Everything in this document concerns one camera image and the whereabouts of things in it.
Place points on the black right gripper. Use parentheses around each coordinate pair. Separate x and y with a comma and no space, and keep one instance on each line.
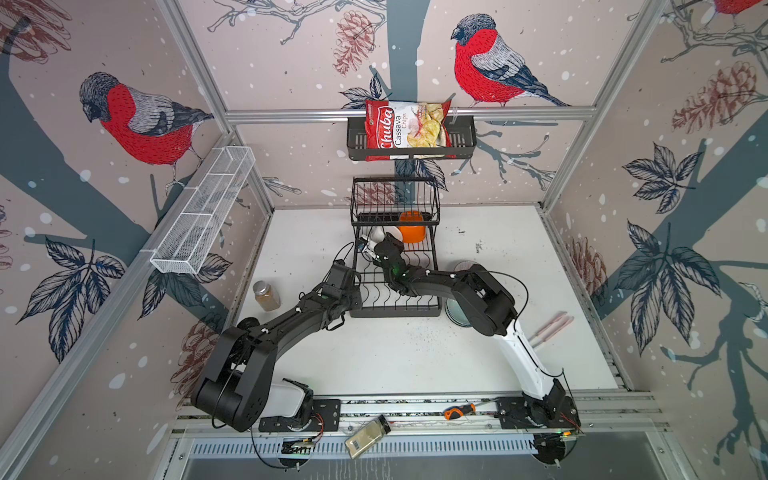
(393,243)

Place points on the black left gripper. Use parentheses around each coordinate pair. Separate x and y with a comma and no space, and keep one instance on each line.
(357,300)

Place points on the orange glass bowl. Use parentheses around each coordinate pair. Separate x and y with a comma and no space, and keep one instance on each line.
(411,227)

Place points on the white ceramic bowl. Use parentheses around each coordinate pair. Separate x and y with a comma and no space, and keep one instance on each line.
(377,234)

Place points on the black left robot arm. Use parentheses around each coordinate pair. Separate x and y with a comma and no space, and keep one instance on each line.
(235,382)

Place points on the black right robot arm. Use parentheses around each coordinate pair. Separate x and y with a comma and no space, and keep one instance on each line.
(491,311)

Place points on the striped patterned bowl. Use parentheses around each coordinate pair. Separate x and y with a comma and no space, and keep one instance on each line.
(464,265)

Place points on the small jar with brown contents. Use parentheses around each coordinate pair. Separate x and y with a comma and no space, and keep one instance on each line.
(266,296)

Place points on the light green glazed bowl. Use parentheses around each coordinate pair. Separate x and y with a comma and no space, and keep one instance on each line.
(455,314)

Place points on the red cassava chips bag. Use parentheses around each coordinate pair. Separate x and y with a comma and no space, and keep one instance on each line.
(404,125)

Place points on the beige electronic box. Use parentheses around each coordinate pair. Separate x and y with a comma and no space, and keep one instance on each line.
(367,436)

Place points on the black wire dish rack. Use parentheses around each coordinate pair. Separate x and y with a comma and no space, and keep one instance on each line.
(394,221)

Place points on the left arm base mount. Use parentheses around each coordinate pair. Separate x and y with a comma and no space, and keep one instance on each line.
(293,407)

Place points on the black wall basket shelf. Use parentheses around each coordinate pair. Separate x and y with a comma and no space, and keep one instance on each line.
(455,139)

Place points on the orange handled screwdriver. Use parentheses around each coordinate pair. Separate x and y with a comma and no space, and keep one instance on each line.
(458,411)

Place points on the white wire wall shelf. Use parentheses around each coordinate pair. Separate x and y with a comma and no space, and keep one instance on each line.
(193,232)

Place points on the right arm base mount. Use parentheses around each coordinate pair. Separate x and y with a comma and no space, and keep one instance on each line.
(554,419)

